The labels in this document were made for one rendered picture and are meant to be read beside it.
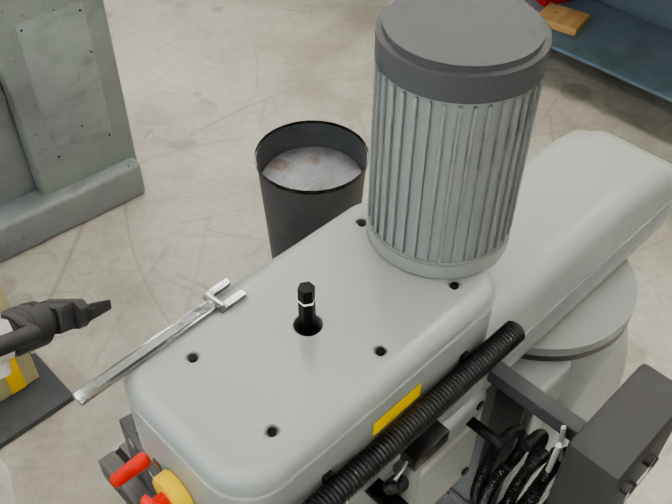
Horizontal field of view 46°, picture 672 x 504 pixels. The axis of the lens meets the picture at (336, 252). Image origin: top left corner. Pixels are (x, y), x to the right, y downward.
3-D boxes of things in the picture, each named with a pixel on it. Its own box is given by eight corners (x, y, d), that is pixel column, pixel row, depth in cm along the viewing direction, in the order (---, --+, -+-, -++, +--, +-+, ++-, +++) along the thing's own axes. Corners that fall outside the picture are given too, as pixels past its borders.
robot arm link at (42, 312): (48, 336, 161) (1, 355, 151) (40, 290, 160) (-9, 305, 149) (96, 337, 156) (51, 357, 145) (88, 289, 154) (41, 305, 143)
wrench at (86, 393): (87, 412, 91) (85, 408, 90) (67, 392, 93) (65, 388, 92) (246, 297, 104) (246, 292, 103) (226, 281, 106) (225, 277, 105)
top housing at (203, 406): (250, 573, 94) (239, 507, 83) (123, 435, 107) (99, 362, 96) (494, 352, 118) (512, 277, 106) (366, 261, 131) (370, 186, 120)
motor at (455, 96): (446, 304, 103) (479, 92, 81) (337, 228, 113) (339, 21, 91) (537, 230, 113) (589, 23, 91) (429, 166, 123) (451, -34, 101)
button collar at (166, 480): (184, 527, 98) (177, 503, 94) (155, 495, 101) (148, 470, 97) (197, 516, 99) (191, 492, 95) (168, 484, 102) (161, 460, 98)
